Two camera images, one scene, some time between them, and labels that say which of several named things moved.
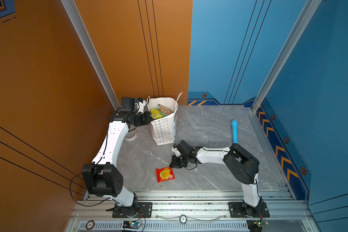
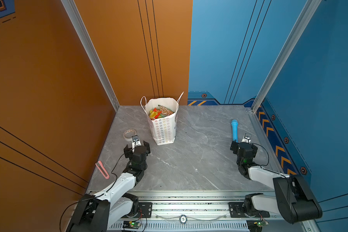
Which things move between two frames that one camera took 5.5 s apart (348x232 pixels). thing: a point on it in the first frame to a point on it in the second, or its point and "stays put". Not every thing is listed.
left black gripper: (146, 115) to (127, 153)
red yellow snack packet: (165, 174) to (158, 113)
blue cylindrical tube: (235, 129) stays put
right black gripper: (174, 163) to (236, 146)
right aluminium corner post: (310, 7) stays put
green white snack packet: (165, 111) stays put
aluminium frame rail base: (190, 211) stays put
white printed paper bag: (164, 127) stays put
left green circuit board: (131, 224) stays put
